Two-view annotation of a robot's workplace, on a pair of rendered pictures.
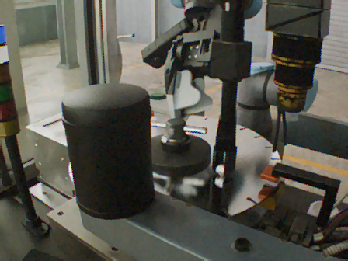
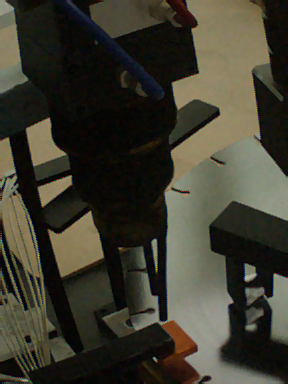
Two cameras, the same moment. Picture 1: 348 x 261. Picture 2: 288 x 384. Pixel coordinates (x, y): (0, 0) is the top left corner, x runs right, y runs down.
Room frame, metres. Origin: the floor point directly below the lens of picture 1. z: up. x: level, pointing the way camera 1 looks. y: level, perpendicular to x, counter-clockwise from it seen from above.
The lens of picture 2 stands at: (0.54, -0.44, 1.36)
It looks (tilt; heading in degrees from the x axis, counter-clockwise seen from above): 37 degrees down; 122
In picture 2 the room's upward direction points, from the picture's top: 9 degrees counter-clockwise
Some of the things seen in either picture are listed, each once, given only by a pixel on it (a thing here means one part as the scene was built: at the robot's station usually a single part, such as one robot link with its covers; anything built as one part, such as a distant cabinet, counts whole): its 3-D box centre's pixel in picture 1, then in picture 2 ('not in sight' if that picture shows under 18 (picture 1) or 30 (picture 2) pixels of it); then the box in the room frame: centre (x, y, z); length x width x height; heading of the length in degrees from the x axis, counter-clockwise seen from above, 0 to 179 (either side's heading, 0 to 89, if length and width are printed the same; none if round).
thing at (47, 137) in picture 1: (78, 151); not in sight; (0.67, 0.24, 0.82); 0.18 x 0.18 x 0.15; 55
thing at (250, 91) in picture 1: (257, 81); not in sight; (0.99, -0.28, 0.91); 0.13 x 0.12 x 0.14; 45
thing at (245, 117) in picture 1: (252, 113); not in sight; (1.00, -0.27, 0.80); 0.15 x 0.15 x 0.10
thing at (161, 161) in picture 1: (175, 146); not in sight; (0.43, 0.00, 0.96); 0.11 x 0.11 x 0.03
